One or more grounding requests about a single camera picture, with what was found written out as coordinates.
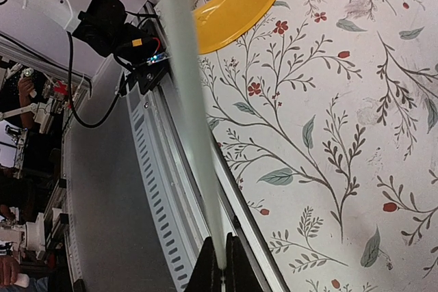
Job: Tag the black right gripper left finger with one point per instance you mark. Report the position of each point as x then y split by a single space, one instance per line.
206 275

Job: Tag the front aluminium rail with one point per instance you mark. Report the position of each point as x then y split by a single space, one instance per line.
173 194

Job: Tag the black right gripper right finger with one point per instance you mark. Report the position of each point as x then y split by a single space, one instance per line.
239 274

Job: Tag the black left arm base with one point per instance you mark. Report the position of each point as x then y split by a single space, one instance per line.
104 28

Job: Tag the yellow double bowl holder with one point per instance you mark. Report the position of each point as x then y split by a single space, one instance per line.
220 22

